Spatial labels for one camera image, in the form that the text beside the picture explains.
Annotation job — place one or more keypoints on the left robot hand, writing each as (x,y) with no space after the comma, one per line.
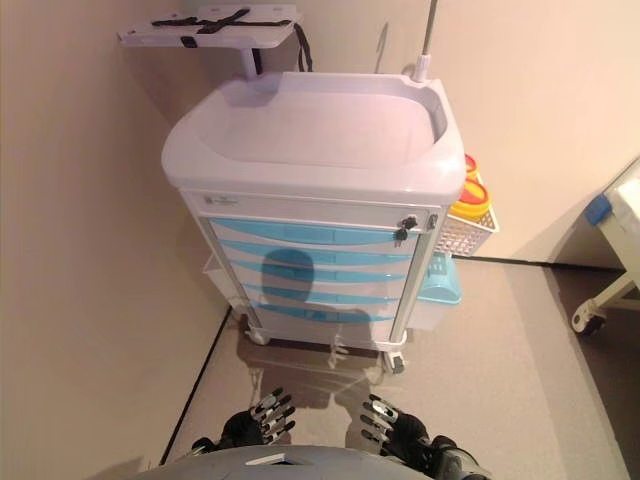
(245,427)

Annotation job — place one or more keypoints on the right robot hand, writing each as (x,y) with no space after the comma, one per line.
(407,430)

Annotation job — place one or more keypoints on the grey robot torso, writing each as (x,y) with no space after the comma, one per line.
(280,465)

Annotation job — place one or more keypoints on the blue waste bin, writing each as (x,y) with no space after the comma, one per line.
(440,287)

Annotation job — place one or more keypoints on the clear side bin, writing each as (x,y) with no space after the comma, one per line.
(217,277)

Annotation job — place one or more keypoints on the black cart keys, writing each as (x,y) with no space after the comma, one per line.
(406,230)

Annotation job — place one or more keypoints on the white mesh basket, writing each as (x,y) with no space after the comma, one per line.
(465,237)

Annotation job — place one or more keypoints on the white medical cart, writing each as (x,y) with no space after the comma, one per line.
(320,165)

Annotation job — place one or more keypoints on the metal IV pole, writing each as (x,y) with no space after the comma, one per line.
(424,60)

